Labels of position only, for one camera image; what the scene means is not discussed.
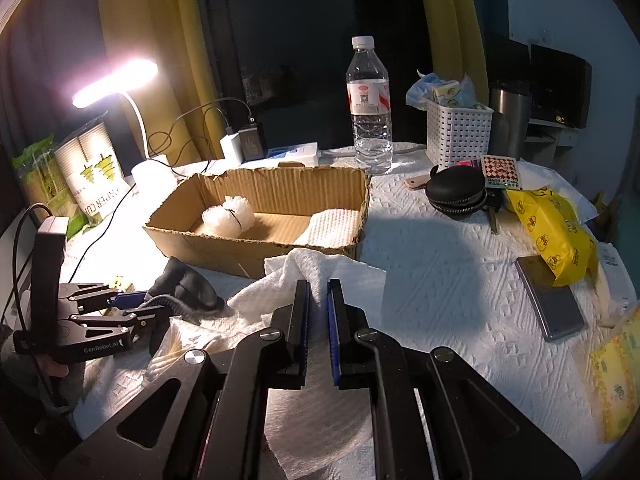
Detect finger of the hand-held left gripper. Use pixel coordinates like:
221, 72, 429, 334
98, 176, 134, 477
59, 282, 147, 315
69, 305, 171, 343

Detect clear plastic water bottle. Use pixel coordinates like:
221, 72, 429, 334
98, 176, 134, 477
346, 36, 394, 176

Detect white power strip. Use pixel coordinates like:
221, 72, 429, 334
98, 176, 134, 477
240, 142, 321, 169

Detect folded white paper towel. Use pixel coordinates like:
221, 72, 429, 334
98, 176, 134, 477
297, 208, 362, 251

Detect white desk lamp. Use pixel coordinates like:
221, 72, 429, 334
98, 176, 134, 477
71, 58, 179, 196

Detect yellow tissue packet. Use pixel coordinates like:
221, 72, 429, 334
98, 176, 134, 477
589, 309, 640, 444

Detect black charger cable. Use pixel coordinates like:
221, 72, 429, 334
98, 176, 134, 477
147, 98, 255, 162

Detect yellow plastic bag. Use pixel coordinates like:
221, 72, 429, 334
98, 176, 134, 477
502, 186, 598, 287

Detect red checkered card packet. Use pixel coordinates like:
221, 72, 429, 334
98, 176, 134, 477
481, 155, 522, 191

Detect yellow curtain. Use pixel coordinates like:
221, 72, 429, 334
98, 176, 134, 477
413, 0, 489, 107
96, 0, 242, 163

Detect yellow snack packets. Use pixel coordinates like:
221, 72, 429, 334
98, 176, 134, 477
432, 76, 490, 109

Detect person's left hand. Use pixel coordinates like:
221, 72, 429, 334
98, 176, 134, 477
36, 354, 72, 379

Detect bubble wrap bundle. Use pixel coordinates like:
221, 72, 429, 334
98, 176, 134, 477
201, 195, 257, 238

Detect stainless steel tumbler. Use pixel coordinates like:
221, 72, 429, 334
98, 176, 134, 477
489, 82, 532, 160

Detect white paper slip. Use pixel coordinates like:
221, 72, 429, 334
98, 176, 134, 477
596, 242, 632, 327

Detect black charger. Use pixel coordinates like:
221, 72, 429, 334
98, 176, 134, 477
239, 121, 269, 162

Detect white charger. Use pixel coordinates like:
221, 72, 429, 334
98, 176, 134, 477
220, 127, 244, 165

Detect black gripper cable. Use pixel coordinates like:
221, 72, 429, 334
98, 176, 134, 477
11, 203, 52, 333

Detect crumpled stained paper towel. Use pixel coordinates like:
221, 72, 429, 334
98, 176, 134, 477
145, 316, 237, 386

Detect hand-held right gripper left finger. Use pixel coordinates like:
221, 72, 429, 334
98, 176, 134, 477
55, 280, 310, 480

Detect black knit glove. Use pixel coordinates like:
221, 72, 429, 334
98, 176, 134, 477
142, 256, 226, 356

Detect black round zip case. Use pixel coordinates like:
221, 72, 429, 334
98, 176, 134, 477
426, 165, 494, 219

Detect white plastic basket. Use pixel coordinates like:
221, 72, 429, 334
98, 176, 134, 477
425, 96, 495, 167

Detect grey phone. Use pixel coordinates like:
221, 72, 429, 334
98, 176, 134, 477
515, 255, 586, 343

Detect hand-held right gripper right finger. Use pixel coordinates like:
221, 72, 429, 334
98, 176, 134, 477
327, 279, 583, 480

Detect green snack packet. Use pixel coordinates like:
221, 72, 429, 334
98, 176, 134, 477
11, 134, 89, 239

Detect black thin cable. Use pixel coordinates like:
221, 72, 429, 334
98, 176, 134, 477
64, 184, 139, 283

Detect cardboard box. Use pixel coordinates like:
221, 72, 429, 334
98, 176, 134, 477
143, 165, 373, 279

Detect white shelf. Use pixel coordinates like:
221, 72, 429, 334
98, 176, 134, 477
525, 117, 584, 162

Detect paper cup sleeve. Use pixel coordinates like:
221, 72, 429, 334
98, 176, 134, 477
52, 117, 126, 207

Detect white paper towel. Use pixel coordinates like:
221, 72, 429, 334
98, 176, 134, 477
297, 208, 362, 251
227, 247, 388, 480

